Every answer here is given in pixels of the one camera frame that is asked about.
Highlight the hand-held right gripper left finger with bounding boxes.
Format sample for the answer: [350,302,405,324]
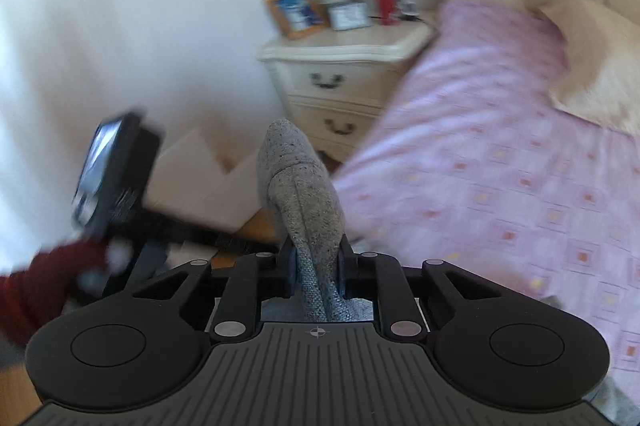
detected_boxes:
[131,237,303,343]

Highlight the cream pillow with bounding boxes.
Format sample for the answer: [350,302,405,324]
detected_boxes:
[536,0,640,135]

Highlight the wooden photo frame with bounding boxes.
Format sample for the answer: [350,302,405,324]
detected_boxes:
[264,0,329,41]

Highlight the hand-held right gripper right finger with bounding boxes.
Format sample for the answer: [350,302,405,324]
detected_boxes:
[338,233,522,343]

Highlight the person's left forearm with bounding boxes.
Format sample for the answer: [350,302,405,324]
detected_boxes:
[0,240,108,349]

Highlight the cream nightstand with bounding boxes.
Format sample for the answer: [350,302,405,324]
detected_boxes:
[256,8,437,167]

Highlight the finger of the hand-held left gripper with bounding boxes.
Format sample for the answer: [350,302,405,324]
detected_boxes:
[144,208,279,255]

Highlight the grey pants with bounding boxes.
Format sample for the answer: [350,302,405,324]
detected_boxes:
[256,118,376,324]

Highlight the pink patterned blanket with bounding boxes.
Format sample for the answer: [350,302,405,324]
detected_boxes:
[331,0,640,404]

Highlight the small silver desk clock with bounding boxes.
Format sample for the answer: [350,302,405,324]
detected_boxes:
[326,0,373,32]

